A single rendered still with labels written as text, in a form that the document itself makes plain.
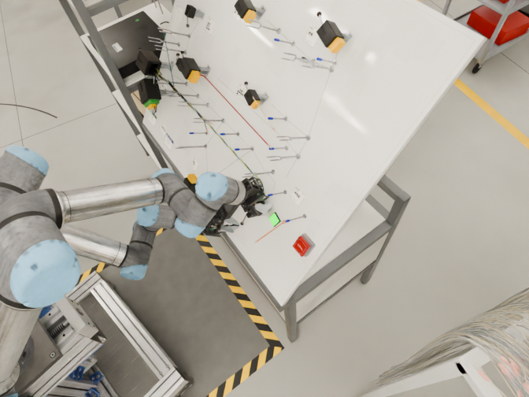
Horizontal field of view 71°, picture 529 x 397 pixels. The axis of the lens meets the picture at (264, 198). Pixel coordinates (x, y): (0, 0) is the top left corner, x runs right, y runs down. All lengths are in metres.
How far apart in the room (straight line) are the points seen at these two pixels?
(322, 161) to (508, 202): 1.96
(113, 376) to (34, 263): 1.53
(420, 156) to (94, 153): 2.53
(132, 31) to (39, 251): 1.56
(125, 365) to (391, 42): 1.91
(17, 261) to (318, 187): 0.81
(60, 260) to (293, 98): 0.82
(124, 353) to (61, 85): 2.65
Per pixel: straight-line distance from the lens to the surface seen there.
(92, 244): 1.19
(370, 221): 1.65
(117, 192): 0.97
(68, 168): 3.30
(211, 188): 0.94
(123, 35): 2.17
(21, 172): 1.19
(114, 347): 2.27
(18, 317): 0.90
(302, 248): 1.21
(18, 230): 0.83
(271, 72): 1.30
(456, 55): 1.00
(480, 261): 2.65
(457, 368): 0.89
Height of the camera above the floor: 2.24
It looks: 59 degrees down
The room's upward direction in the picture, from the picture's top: 9 degrees counter-clockwise
